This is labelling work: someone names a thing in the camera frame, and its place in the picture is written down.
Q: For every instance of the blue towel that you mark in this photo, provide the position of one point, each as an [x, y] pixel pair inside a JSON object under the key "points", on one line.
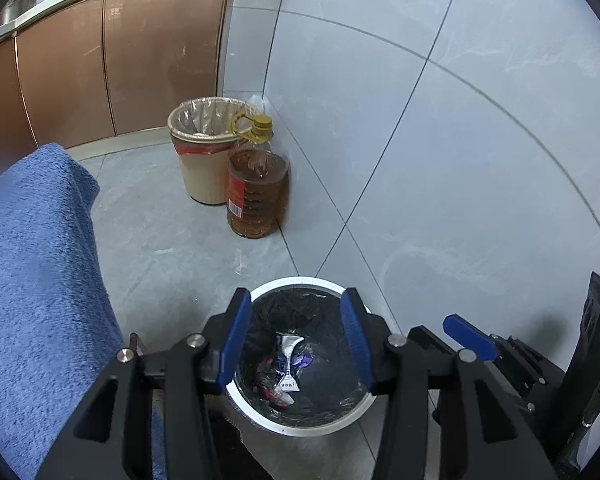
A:
{"points": [[35, 270]]}

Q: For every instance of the cooking oil bottle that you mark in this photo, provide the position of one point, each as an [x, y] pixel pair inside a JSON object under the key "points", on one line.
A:
{"points": [[257, 195]]}

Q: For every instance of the crumpled red wrapper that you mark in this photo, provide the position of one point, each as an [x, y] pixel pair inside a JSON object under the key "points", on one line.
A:
{"points": [[267, 385]]}

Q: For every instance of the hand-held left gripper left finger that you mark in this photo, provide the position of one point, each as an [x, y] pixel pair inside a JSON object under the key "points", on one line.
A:
{"points": [[234, 345]]}

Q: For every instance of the small purple wrapper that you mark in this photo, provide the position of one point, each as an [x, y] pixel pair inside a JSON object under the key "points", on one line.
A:
{"points": [[303, 360]]}

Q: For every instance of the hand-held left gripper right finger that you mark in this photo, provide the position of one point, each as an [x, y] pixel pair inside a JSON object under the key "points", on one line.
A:
{"points": [[357, 347]]}

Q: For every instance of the beige bin with clear liner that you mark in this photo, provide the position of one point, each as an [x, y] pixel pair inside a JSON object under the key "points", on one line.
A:
{"points": [[202, 170]]}

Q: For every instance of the brown kitchen cabinet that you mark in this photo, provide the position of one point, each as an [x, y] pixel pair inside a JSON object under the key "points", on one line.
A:
{"points": [[130, 60]]}

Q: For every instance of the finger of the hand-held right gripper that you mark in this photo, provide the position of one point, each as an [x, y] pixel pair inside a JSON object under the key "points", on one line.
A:
{"points": [[467, 332], [427, 342]]}

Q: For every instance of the white bin with black liner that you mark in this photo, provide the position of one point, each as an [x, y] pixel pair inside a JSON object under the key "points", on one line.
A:
{"points": [[320, 425]]}

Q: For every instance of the white blue wrapper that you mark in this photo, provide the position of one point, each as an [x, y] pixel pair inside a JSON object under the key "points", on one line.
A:
{"points": [[289, 360]]}

